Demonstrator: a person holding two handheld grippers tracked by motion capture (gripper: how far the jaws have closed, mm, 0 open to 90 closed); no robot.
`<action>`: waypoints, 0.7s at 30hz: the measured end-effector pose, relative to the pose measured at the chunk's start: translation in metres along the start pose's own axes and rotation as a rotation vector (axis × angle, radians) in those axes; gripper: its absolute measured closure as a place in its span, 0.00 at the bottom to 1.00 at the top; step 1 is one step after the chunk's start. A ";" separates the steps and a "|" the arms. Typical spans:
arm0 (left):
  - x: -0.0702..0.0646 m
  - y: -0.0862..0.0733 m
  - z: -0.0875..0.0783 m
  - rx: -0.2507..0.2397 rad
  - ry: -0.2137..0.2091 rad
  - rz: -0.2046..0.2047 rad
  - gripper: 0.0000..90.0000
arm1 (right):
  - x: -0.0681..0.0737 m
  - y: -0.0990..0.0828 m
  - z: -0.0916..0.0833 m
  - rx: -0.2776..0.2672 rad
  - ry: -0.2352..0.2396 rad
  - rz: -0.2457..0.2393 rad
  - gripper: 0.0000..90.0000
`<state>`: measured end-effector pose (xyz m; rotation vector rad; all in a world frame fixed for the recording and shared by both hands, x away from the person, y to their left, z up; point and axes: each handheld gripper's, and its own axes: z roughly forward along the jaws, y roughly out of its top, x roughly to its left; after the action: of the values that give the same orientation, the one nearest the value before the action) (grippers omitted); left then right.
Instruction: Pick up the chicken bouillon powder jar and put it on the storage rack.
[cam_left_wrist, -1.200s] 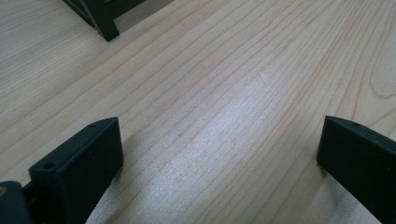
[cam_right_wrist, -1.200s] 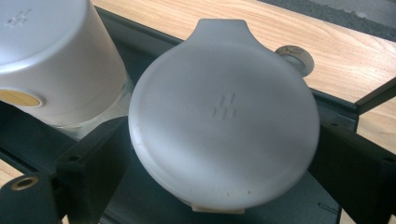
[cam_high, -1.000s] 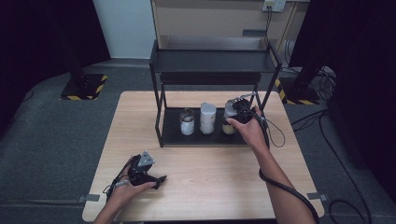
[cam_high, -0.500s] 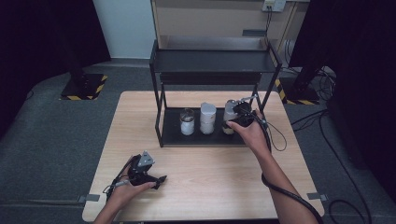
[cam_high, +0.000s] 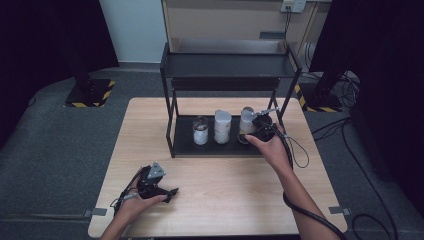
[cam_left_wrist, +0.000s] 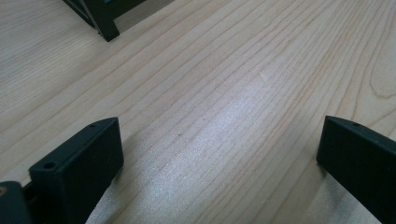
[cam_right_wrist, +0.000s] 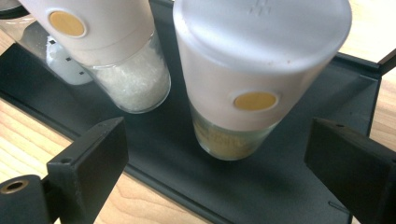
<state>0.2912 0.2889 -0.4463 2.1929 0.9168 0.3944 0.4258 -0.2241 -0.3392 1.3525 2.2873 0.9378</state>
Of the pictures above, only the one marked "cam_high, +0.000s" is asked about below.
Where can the grey label strip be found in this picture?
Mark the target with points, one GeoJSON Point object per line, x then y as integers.
{"type": "Point", "coordinates": [271, 35]}

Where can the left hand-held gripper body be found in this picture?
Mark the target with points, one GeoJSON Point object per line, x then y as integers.
{"type": "Point", "coordinates": [148, 186]}

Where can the person's left hand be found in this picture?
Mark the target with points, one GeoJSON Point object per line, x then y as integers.
{"type": "Point", "coordinates": [135, 206]}

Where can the person's right hand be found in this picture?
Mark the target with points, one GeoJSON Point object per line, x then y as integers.
{"type": "Point", "coordinates": [275, 153]}

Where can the black curtain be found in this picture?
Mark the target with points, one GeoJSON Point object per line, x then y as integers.
{"type": "Point", "coordinates": [390, 83]}
{"type": "Point", "coordinates": [40, 40]}

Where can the black metal shelf rack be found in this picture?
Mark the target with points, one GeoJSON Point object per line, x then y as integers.
{"type": "Point", "coordinates": [226, 66]}

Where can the glass jar with metal lid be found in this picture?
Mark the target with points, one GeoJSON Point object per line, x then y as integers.
{"type": "Point", "coordinates": [200, 133]}

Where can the grey tape strip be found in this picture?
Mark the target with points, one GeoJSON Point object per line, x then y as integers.
{"type": "Point", "coordinates": [96, 212]}
{"type": "Point", "coordinates": [338, 210]}

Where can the black stand with striped base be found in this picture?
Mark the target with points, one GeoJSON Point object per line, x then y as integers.
{"type": "Point", "coordinates": [321, 100]}
{"type": "Point", "coordinates": [88, 95]}

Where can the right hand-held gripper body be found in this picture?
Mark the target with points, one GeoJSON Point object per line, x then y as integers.
{"type": "Point", "coordinates": [265, 130]}

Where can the white-lidded jar with yellow contents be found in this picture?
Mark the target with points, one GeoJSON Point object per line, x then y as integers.
{"type": "Point", "coordinates": [246, 125]}

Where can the white wall socket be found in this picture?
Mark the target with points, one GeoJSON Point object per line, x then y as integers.
{"type": "Point", "coordinates": [293, 5]}

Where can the white-lidded jar with white contents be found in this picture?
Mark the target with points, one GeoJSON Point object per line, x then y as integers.
{"type": "Point", "coordinates": [222, 128]}

